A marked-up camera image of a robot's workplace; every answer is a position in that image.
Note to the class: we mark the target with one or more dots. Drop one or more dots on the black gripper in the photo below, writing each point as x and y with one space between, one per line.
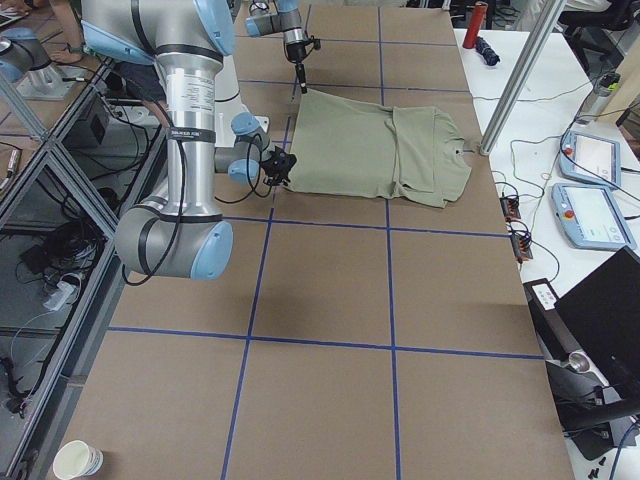
278 165
295 52

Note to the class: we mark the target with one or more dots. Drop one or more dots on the olive green long-sleeve shirt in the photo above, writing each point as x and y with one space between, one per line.
354 148

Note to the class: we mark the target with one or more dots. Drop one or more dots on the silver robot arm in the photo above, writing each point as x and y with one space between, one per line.
285 19
179 230

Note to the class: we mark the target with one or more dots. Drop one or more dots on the person legs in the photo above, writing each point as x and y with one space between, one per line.
142 81

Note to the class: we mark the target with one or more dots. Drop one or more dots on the folded dark blue umbrella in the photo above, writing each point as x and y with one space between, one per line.
488 54

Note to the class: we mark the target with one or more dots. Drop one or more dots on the red cylindrical bottle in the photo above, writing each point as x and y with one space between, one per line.
477 17

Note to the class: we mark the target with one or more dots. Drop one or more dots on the orange circuit board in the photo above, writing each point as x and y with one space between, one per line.
510 207
521 242

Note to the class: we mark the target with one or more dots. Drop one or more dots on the white power strip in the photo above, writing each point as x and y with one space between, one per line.
65 292

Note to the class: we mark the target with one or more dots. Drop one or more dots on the far teach pendant tablet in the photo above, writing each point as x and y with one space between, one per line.
591 159

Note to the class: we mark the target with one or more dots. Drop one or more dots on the teach pendant tablet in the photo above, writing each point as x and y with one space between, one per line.
590 217
591 159

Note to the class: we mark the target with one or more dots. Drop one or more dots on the grey water bottle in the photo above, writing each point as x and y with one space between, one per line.
599 96

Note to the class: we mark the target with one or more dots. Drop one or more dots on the near teach pendant tablet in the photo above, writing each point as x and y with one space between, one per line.
590 217

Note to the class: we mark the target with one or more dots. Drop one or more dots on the paper cup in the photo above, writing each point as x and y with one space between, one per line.
77 459

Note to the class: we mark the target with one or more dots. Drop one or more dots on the black laptop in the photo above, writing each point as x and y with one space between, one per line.
602 314

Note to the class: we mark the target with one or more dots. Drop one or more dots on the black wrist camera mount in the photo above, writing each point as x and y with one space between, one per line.
313 43

